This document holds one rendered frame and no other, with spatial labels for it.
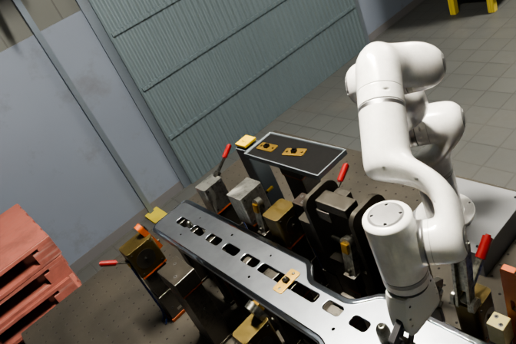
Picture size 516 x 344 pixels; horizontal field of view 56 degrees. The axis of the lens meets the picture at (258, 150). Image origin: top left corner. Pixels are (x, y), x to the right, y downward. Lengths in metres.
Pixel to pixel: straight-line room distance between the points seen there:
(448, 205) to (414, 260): 0.11
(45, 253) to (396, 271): 2.26
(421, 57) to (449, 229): 0.42
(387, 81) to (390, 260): 0.33
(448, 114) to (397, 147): 0.60
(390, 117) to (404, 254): 0.25
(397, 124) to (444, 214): 0.19
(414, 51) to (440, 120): 0.42
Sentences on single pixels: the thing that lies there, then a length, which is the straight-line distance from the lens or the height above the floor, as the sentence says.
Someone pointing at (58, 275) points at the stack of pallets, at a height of 0.57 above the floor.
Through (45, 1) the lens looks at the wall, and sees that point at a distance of 3.61.
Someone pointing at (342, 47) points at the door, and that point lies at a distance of 5.03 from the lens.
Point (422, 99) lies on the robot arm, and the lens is 1.29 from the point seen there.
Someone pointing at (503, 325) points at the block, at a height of 1.06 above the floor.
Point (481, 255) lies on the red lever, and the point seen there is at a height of 1.13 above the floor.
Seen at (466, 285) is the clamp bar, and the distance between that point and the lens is 1.12.
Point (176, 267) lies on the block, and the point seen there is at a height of 1.03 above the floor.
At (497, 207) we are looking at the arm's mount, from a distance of 1.75.
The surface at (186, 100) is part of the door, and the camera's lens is 3.96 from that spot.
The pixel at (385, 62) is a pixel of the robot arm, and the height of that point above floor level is 1.58.
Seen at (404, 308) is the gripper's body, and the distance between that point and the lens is 0.94.
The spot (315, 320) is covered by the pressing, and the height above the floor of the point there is 1.00.
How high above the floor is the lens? 1.98
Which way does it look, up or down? 29 degrees down
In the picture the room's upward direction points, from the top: 25 degrees counter-clockwise
